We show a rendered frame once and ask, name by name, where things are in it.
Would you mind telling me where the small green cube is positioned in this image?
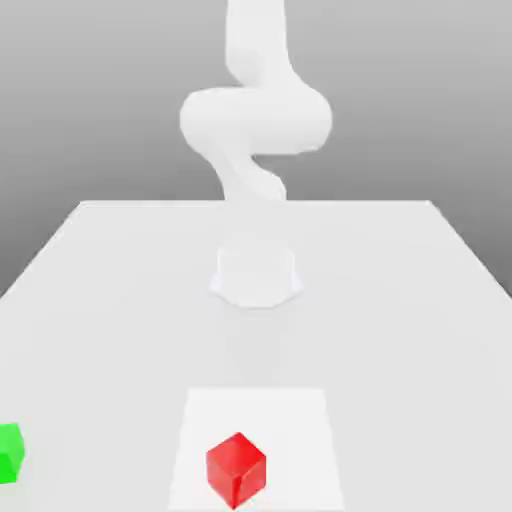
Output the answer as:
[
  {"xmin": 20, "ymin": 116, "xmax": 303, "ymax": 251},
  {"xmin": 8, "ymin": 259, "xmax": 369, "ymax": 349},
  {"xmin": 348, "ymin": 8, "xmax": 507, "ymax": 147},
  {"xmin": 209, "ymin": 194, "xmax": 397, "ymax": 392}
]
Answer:
[{"xmin": 0, "ymin": 422, "xmax": 26, "ymax": 485}]

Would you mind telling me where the small red cube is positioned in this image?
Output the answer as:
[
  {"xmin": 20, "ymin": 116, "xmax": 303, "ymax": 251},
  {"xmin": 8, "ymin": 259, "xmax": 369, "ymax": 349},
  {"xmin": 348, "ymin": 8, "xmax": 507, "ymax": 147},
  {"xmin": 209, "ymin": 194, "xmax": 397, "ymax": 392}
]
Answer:
[{"xmin": 205, "ymin": 431, "xmax": 268, "ymax": 511}]

